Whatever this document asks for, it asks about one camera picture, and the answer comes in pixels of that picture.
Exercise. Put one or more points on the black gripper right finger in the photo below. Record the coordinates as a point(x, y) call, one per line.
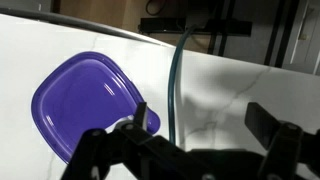
point(283, 146)

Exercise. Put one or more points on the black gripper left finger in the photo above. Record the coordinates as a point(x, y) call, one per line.
point(100, 156)

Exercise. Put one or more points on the purple plastic container lid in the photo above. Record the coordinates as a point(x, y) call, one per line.
point(83, 100)

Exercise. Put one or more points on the white door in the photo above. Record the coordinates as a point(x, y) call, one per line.
point(305, 36)

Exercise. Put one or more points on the black stand pole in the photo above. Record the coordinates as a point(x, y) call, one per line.
point(221, 43)

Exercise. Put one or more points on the black horizontal bar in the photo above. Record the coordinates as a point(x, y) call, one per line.
point(160, 26)

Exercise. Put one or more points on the wooden cabinet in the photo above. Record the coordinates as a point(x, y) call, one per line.
point(100, 11)

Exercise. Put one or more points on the black frame post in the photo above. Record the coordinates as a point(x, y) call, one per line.
point(278, 33)

